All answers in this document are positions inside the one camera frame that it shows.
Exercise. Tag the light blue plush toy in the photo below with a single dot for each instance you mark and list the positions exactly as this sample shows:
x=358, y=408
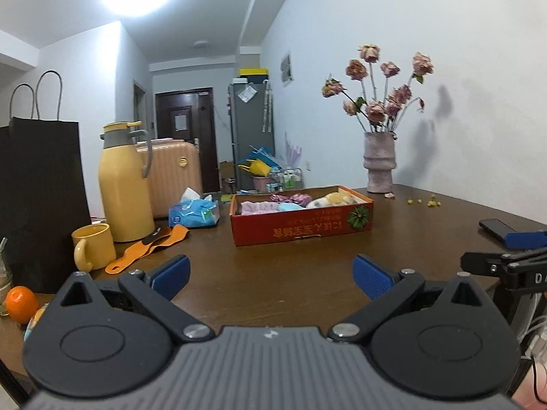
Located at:
x=290, y=207

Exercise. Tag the wall picture frame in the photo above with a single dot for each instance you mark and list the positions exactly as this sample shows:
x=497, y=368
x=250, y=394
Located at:
x=286, y=70

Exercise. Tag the black smartphone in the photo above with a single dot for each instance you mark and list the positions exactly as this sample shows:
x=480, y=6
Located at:
x=496, y=228

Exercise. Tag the colourful snack packet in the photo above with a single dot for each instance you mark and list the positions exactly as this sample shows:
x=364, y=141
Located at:
x=33, y=321

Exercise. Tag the yellow ceramic mug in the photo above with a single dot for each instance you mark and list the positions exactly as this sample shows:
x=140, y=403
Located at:
x=93, y=247

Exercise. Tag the wire storage cart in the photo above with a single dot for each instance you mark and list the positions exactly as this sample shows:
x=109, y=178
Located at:
x=286, y=179

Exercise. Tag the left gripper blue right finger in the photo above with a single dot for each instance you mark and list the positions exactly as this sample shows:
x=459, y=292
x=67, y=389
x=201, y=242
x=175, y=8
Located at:
x=385, y=287

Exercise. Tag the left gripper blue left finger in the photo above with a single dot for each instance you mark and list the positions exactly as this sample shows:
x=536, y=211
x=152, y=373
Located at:
x=169, y=278

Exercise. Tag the peach hard-shell suitcase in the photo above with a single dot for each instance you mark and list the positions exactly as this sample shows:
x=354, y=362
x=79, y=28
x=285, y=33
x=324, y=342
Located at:
x=175, y=167

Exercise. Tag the white yellow plush toy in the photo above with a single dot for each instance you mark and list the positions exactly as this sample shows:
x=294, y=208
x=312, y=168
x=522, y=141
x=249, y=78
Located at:
x=331, y=200

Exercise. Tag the yellow dried buds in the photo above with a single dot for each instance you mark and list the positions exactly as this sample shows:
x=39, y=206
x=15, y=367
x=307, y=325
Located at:
x=432, y=201

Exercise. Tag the black paper shopping bag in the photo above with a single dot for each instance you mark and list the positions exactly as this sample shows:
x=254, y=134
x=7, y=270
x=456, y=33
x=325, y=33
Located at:
x=43, y=199

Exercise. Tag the yellow box atop fridge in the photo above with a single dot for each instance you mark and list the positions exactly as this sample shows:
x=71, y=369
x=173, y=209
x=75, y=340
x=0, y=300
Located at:
x=246, y=72

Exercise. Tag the pink textured vase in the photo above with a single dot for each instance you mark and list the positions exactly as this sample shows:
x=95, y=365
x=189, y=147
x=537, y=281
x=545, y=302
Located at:
x=379, y=160

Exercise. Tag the yellow thermos jug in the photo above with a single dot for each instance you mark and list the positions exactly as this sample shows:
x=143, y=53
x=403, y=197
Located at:
x=125, y=163

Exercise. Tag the orange fruit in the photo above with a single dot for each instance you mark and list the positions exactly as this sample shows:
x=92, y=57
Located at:
x=21, y=304

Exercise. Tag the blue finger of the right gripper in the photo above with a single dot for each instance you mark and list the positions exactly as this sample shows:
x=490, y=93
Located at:
x=526, y=240
x=475, y=261

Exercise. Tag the blue tissue pack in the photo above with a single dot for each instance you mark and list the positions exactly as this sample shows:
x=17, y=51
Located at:
x=194, y=212

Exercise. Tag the red cardboard box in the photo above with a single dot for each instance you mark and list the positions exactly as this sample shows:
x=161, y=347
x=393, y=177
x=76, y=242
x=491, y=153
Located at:
x=282, y=227

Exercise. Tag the dark brown door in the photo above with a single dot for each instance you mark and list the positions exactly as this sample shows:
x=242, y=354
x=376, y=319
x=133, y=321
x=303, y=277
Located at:
x=189, y=115

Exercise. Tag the glass cup with straw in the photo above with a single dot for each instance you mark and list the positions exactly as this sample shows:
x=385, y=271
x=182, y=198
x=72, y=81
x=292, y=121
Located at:
x=5, y=278

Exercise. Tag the yellow watering can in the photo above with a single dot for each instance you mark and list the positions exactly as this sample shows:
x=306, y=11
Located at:
x=256, y=168

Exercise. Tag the dried pink roses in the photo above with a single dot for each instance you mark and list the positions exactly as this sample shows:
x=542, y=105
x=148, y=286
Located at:
x=380, y=105

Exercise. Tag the grey refrigerator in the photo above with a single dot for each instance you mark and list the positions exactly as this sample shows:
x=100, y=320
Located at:
x=251, y=126

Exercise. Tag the person's right hand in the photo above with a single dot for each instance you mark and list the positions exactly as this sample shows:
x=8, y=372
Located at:
x=531, y=393

